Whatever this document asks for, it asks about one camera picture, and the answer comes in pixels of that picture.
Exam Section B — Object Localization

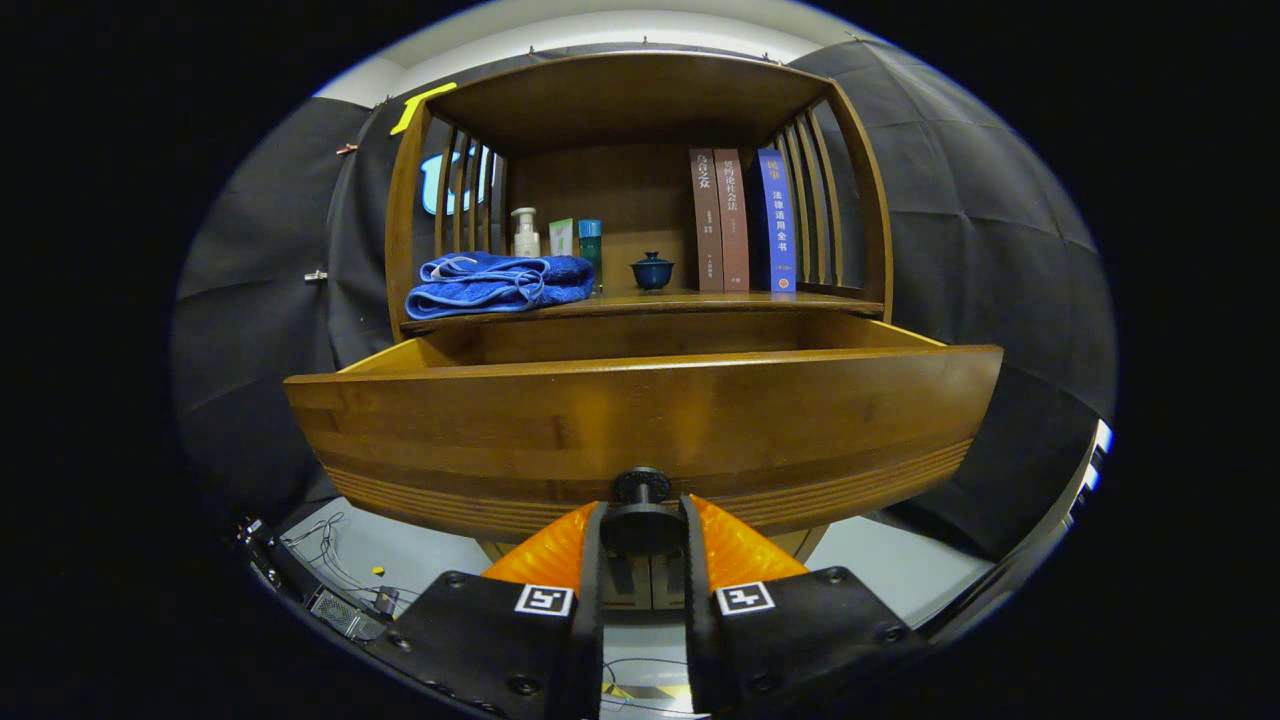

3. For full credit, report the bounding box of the dark brown book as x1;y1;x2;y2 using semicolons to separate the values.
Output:
689;148;725;293

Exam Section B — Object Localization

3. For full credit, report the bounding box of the wooden countertop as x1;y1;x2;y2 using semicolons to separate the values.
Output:
400;285;886;336

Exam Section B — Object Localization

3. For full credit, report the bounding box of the white board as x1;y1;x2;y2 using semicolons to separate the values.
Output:
1070;418;1114;521

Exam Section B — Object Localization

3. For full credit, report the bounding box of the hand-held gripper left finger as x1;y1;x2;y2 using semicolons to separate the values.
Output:
365;498;609;720

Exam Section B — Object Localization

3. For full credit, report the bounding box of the teal bottle blue cap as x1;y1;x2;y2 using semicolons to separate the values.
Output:
577;219;605;293

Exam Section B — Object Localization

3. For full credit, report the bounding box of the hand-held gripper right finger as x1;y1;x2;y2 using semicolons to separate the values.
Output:
680;494;931;716

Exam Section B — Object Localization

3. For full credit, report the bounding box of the dark floor equipment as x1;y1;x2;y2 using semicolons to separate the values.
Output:
235;515;393;643

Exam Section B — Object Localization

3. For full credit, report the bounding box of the reddish brown book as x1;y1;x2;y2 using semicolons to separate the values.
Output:
713;148;751;293

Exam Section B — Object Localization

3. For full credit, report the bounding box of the black drawer knob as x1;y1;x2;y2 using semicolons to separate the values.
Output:
600;467;689;558

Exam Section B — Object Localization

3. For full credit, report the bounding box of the wooden drawer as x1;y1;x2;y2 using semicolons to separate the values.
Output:
283;312;1004;546

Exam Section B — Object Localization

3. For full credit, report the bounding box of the blue book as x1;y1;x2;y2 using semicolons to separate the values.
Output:
748;148;799;294

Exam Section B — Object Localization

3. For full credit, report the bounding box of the wooden cabinet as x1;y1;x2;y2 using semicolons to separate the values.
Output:
385;50;894;612

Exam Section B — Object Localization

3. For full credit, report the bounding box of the blue folded towel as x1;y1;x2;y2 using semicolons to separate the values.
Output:
405;251;596;321

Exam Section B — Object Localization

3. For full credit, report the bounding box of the blue lidded teacup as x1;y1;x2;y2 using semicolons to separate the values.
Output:
630;251;676;292

